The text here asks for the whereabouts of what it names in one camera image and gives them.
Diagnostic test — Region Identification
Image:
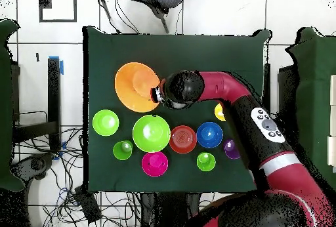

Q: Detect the large orange bowl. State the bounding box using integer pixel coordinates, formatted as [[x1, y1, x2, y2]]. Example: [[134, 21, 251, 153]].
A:
[[114, 62, 161, 114]]

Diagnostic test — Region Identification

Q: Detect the large green bowl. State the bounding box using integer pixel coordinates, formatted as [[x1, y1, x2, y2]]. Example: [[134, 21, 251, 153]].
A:
[[132, 114, 171, 154]]

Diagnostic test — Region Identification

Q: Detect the red bowl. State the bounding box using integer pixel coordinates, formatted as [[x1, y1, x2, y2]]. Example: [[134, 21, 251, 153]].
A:
[[169, 125, 198, 154]]

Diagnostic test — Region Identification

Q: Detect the blue ribbed bowl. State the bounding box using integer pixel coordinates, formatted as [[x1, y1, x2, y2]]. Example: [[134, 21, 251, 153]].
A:
[[196, 121, 224, 149]]

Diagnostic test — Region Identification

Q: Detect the yellow ribbed cup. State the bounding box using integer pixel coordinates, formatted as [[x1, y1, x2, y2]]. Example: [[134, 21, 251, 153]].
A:
[[214, 102, 226, 122]]

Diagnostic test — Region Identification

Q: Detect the pink bowl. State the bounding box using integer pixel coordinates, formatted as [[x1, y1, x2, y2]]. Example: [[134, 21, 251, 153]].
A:
[[141, 151, 169, 178]]

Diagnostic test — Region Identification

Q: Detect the green smooth cup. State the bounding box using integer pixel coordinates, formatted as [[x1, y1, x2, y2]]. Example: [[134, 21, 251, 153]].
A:
[[112, 140, 134, 161]]

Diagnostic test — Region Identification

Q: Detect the green ribbed cup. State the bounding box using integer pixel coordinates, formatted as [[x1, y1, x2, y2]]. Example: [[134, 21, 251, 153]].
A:
[[196, 152, 217, 172]]

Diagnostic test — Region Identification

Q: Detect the small green ribbed bowl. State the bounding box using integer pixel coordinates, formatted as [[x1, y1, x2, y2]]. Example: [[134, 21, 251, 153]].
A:
[[92, 109, 120, 137]]

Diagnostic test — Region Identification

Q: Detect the purple cup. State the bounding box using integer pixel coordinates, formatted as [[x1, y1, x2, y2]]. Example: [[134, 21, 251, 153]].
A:
[[223, 138, 241, 160]]

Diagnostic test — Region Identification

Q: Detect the dark green tablecloth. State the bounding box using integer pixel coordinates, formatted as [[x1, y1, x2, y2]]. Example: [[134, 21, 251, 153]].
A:
[[83, 26, 271, 194]]

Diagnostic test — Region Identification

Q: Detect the grey office chair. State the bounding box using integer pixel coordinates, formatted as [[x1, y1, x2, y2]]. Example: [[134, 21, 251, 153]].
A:
[[99, 0, 186, 34]]

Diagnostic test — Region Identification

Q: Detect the blue tape strip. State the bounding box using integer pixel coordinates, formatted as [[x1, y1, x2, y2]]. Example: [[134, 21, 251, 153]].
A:
[[48, 55, 64, 75]]

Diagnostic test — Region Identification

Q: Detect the black power strip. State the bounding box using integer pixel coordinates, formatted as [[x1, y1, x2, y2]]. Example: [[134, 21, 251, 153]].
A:
[[73, 186, 102, 224]]

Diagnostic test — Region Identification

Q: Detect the black chair base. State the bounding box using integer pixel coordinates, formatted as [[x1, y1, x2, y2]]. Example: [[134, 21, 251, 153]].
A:
[[10, 153, 56, 186]]

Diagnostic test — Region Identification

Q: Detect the green cloth side table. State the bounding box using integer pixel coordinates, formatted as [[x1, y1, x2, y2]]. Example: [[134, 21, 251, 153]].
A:
[[285, 26, 336, 196], [0, 18, 26, 192]]

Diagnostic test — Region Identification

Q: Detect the white shelf unit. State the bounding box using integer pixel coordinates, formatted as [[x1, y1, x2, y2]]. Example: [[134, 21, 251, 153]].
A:
[[326, 74, 336, 173]]

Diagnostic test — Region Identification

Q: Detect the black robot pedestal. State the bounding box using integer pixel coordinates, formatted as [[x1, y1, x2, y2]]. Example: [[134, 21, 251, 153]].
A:
[[140, 192, 203, 227]]

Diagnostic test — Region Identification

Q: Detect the tangle of floor cables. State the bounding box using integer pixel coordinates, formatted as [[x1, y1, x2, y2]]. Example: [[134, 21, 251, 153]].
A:
[[12, 127, 142, 227]]

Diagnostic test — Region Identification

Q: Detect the black square floor frame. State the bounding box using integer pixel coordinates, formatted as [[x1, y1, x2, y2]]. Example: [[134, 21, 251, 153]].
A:
[[38, 0, 77, 23]]

